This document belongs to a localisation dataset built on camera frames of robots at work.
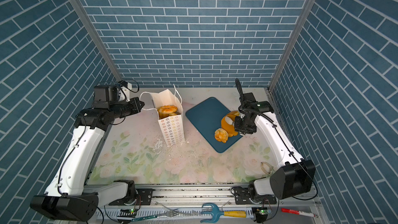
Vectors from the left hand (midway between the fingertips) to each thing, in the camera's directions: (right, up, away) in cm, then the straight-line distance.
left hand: (145, 102), depth 71 cm
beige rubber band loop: (+59, -36, +11) cm, 70 cm away
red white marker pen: (+64, -49, -2) cm, 81 cm away
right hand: (+44, -13, +7) cm, 47 cm away
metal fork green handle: (+13, -51, -2) cm, 52 cm away
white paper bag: (+12, -12, +6) cm, 18 cm away
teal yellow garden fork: (+33, -49, -3) cm, 59 cm away
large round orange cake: (+42, -15, +16) cm, 47 cm away
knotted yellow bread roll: (+37, -19, +17) cm, 45 cm away
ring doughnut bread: (+6, -5, +13) cm, 15 cm away
